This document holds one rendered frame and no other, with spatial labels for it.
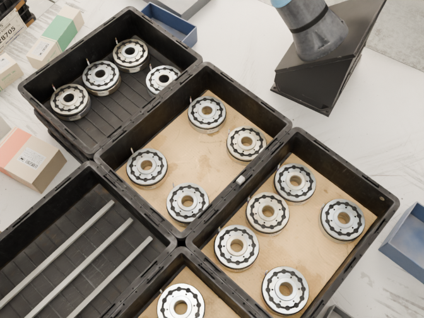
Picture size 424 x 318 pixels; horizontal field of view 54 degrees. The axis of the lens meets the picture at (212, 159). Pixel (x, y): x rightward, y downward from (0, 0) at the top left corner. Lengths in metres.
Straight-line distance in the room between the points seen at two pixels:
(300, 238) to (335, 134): 0.42
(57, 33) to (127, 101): 0.43
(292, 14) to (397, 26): 1.62
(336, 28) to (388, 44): 1.44
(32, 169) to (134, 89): 0.35
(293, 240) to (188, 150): 0.35
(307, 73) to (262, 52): 0.27
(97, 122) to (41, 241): 0.35
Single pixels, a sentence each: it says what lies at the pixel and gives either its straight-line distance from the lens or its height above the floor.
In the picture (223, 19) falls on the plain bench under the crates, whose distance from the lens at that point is 1.57.
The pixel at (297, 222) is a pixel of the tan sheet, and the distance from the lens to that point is 1.04.
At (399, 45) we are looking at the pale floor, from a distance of 2.65.
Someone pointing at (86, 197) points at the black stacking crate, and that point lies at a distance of 1.09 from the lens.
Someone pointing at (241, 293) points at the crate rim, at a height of 0.93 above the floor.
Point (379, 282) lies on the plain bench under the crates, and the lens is 1.20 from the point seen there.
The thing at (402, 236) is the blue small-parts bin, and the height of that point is 0.70.
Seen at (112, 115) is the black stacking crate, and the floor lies 0.83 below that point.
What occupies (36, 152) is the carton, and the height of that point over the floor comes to 0.78.
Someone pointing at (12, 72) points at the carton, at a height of 0.74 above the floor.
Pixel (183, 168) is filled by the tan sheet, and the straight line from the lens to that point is 1.08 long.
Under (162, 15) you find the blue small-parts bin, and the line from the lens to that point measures 1.54.
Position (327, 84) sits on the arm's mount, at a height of 0.83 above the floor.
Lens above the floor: 1.80
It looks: 63 degrees down
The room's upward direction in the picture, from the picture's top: straight up
